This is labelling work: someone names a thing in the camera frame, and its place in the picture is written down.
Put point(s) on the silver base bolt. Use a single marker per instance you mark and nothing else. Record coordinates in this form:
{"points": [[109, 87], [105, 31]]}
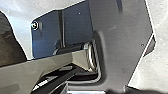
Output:
{"points": [[35, 25]]}

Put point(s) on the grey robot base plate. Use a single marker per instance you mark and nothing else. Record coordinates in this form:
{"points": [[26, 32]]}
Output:
{"points": [[123, 40]]}

